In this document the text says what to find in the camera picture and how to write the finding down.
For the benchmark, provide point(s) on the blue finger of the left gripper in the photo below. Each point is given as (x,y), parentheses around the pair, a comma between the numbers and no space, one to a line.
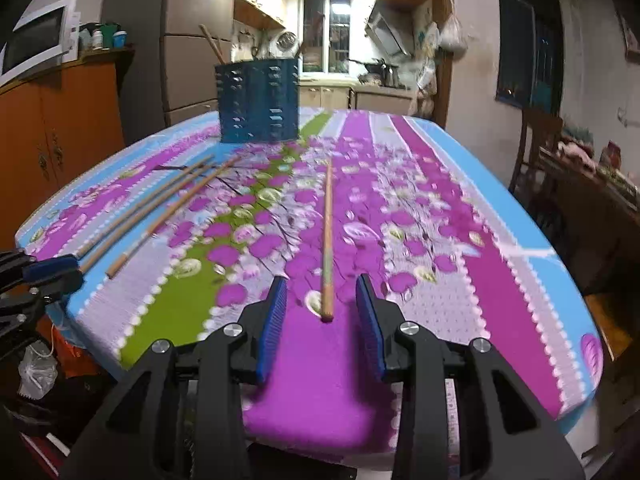
(46,269)

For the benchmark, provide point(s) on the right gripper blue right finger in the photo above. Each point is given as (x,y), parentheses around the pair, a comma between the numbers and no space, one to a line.
(459,398)

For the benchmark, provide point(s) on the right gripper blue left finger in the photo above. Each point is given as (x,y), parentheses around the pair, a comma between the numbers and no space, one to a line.
(177,413)

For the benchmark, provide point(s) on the wooden chopstick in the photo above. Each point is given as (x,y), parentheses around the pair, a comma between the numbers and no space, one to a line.
(120,219)
(198,183)
(327,302)
(213,44)
(100,250)

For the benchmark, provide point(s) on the floral striped tablecloth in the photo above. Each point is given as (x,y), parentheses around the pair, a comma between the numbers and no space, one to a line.
(431,227)

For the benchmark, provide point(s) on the orange wooden cabinet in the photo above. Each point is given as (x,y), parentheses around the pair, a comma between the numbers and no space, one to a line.
(55,125)

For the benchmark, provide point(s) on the blue perforated utensil holder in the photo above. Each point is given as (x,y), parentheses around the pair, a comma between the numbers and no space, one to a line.
(258,101)

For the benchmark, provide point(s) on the white microwave oven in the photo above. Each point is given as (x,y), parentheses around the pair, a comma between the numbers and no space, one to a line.
(50,34)

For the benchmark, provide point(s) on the steel electric kettle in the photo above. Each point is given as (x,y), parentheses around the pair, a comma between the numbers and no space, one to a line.
(390,76)

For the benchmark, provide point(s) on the grey refrigerator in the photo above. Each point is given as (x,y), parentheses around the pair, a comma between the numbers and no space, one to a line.
(172,74)

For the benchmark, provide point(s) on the dark wooden dining table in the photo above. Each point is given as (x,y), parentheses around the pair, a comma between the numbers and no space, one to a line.
(592,228)

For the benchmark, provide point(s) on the wooden dining chair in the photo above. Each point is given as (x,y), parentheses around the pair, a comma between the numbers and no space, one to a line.
(538,130)

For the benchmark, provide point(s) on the steel range hood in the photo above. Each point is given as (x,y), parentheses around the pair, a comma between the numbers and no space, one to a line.
(392,32)

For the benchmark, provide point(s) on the white hanging plastic bag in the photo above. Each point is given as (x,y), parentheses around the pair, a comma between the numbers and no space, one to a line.
(452,37)

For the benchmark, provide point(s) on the dark window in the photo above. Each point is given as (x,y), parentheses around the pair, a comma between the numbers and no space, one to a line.
(531,60)

